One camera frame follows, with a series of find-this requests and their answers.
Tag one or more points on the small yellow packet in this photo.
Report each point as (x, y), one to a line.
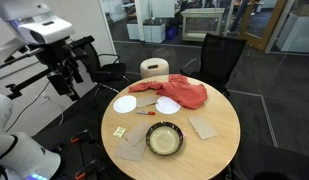
(119, 132)

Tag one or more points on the dark bowl with beige inside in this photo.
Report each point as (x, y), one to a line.
(164, 139)

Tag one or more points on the large white box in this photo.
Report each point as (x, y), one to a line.
(295, 33)

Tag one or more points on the white round plate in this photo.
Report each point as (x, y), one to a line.
(167, 105)
(124, 104)

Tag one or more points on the orange and black clamp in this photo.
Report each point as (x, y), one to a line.
(81, 136)
(89, 168)

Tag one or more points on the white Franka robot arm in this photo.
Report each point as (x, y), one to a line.
(37, 31)

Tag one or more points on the blue bin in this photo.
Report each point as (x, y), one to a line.
(171, 33)

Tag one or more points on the red and white marker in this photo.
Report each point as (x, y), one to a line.
(146, 113)

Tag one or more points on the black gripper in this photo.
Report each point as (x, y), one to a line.
(55, 55)

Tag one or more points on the black mesh office chair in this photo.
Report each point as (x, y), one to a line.
(220, 56)

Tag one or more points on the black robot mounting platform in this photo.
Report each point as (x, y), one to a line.
(84, 153)

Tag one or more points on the beige open cart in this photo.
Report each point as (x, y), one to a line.
(202, 13)

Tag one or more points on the cardboard square right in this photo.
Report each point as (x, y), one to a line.
(202, 127)

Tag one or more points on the white wall outlet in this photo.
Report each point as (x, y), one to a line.
(45, 98)

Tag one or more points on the black stand boom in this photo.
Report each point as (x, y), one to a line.
(27, 82)

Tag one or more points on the white low cabinet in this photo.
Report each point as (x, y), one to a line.
(150, 32)

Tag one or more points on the wooden glass door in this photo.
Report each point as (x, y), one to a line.
(260, 36)

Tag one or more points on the red cloth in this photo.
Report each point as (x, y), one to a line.
(184, 93)

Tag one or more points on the round wooden table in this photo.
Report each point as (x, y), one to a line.
(207, 153)

